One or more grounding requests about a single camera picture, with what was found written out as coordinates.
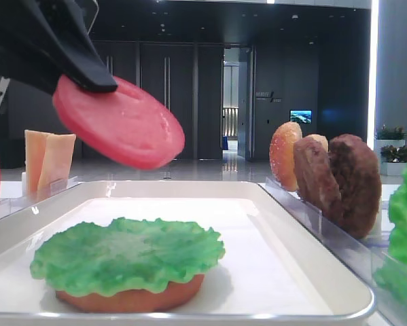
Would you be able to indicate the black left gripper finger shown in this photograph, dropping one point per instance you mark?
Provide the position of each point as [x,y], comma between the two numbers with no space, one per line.
[62,46]

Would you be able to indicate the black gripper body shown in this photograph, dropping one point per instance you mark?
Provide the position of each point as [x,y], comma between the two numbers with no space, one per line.
[15,29]

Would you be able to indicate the red tomato slice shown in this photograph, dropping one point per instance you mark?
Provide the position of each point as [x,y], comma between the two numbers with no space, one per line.
[129,125]

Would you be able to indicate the orange cheese slice left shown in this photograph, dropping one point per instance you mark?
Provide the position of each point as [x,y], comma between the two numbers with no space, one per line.
[35,146]

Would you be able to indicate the orange cheese slice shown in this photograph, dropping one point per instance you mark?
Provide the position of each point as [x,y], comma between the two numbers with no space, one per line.
[57,159]
[35,146]

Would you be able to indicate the orange cheese slice right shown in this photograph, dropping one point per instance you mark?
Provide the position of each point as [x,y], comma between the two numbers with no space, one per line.
[57,159]

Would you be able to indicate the green lettuce leaf on bun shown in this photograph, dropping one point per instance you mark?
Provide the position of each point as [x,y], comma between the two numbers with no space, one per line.
[126,254]

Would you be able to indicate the brown meat patty front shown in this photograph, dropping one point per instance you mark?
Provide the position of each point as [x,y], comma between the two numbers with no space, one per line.
[316,182]

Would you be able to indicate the brown meat patty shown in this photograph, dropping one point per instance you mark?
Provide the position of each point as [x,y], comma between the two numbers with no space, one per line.
[355,168]
[316,182]

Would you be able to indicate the brown meat patty rear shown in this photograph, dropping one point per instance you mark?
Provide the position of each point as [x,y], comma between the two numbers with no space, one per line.
[355,168]

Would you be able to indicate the green lettuce leaf in holder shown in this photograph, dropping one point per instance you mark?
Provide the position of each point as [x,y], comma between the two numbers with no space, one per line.
[405,220]

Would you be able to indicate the clear acrylic lettuce holder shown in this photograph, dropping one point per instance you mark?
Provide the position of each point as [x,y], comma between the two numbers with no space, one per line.
[389,277]

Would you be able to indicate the dark double doors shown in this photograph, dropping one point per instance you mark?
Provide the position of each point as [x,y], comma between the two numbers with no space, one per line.
[168,101]

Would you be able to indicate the bun slice outer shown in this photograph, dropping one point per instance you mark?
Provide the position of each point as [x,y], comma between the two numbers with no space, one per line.
[281,154]

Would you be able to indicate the bun slice inner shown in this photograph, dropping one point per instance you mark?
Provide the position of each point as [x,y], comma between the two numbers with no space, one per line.
[321,139]

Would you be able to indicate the bottom bun slice on tray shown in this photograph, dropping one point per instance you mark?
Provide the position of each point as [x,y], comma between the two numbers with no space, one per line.
[136,300]

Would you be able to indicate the white metal tray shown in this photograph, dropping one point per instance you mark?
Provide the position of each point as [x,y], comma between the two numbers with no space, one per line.
[274,271]

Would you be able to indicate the potted plants white planter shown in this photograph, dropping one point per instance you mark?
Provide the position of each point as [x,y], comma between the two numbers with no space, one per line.
[391,149]

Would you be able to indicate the wall screen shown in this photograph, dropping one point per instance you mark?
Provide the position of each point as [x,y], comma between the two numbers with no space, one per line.
[301,116]

